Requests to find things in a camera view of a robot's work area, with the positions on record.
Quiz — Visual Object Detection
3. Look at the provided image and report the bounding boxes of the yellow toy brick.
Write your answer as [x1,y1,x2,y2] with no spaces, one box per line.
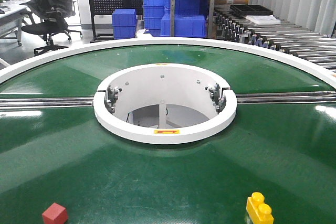
[246,192,274,224]

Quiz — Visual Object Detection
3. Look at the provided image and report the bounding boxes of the roller conveyor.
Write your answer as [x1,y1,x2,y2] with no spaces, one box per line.
[214,4,335,72]

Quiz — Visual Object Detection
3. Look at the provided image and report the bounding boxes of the white foam sheet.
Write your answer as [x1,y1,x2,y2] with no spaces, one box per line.
[245,15,281,25]

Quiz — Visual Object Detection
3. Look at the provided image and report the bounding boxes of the yellow arrow sticker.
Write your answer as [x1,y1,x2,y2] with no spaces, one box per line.
[154,129,180,134]

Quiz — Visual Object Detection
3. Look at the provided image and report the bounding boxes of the blue crate stack left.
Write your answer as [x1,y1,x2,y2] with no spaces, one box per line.
[112,9,138,39]

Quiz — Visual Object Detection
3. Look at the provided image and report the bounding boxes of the blue crate stack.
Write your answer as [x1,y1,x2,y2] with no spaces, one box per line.
[112,9,138,39]
[143,0,165,37]

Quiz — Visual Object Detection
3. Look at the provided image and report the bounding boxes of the blue crate stack middle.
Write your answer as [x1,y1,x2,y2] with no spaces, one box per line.
[143,0,165,37]

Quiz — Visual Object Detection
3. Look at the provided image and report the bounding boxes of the metal rail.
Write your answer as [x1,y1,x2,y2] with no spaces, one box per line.
[1,96,93,110]
[236,91,335,104]

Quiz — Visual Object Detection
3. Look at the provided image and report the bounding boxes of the white office desk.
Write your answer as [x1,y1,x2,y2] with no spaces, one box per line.
[1,0,29,55]

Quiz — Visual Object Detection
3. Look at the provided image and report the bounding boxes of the red cube block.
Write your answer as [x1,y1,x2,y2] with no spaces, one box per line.
[42,203,69,224]

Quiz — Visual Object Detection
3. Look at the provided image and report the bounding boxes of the left metal rail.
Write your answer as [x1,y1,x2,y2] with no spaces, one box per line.
[1,96,93,110]

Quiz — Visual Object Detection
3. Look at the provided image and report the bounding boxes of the blue crate low right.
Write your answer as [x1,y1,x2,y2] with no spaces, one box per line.
[160,14,207,38]

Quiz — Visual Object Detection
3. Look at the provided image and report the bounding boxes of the right metal rail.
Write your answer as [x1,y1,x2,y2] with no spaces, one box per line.
[236,91,335,104]

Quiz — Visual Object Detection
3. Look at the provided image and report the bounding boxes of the black compartment tray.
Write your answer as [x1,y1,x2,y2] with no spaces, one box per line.
[230,4,273,16]

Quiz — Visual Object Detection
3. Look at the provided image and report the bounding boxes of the white inner ring housing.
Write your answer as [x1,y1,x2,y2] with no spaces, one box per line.
[93,63,238,145]

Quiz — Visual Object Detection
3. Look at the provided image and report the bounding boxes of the black office chair with jacket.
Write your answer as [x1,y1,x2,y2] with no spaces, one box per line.
[22,0,75,56]

